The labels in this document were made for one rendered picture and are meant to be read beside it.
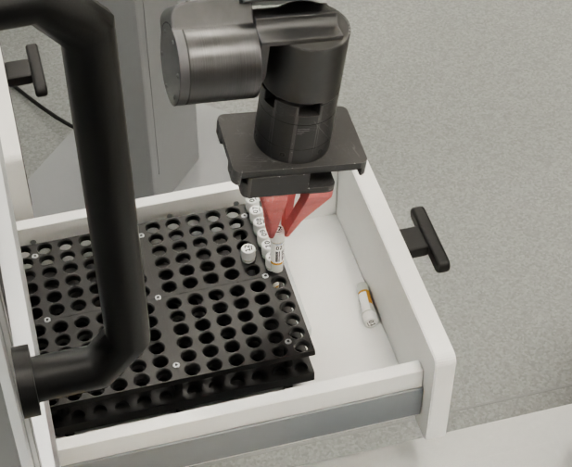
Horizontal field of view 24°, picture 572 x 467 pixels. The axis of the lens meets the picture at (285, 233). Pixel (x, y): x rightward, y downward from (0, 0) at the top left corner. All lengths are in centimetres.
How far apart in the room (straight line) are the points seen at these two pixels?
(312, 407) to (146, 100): 121
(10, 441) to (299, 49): 52
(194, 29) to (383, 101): 178
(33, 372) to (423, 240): 71
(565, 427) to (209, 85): 50
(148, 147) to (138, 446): 127
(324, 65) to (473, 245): 151
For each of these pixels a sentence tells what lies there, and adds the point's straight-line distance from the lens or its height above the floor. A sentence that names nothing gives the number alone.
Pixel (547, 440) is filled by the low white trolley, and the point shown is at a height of 76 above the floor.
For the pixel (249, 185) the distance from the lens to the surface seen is 98.
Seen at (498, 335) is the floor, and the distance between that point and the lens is 229.
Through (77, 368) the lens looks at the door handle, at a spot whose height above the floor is 138.
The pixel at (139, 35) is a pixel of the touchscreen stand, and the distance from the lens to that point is 214.
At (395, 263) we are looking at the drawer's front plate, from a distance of 112.
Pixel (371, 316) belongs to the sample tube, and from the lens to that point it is 118.
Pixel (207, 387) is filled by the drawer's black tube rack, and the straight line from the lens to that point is 111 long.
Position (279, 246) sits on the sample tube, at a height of 97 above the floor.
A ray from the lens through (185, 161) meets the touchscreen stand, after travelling 244.
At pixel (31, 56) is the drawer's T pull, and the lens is 136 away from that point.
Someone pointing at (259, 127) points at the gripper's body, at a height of 110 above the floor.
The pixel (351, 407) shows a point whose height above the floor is 87.
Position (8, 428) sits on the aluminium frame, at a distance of 45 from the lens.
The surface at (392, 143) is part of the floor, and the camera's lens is 259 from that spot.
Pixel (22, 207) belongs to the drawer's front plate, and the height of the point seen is 87.
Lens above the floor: 175
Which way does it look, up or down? 47 degrees down
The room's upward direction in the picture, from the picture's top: straight up
